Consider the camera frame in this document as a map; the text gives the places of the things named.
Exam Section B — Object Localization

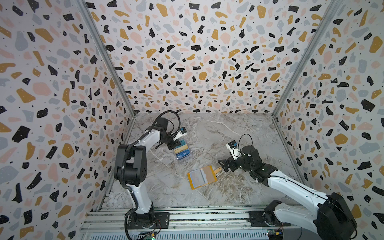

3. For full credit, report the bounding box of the yellow leather card holder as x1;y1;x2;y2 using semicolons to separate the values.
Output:
187;166;223;190

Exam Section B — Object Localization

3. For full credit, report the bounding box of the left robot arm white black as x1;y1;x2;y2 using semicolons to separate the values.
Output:
114;117;187;215

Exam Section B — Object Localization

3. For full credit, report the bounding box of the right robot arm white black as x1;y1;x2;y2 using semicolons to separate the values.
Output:
218;141;358;240

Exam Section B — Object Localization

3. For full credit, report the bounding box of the gold card in stand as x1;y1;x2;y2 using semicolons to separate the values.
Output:
174;144;189;154

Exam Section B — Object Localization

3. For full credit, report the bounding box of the blue VIP card in stand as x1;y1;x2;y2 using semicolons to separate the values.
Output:
176;149;191;160

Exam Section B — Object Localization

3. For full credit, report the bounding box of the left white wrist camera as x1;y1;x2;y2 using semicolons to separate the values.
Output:
173;127;188;141

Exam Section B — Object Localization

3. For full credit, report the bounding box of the right thin black cable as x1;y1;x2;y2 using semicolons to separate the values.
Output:
236;133;254;151

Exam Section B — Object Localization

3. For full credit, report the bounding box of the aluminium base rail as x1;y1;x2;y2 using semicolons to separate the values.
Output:
80;205;317;235

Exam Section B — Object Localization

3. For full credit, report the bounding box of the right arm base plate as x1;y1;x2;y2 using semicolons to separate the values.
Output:
247;211;291;227

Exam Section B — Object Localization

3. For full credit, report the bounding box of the left black corrugated cable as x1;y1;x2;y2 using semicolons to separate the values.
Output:
113;110;182;240

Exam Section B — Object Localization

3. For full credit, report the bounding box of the white perforated cable duct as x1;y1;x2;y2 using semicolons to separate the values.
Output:
128;230;269;240

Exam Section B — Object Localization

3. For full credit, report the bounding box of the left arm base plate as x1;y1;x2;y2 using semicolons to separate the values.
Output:
125;212;170;230

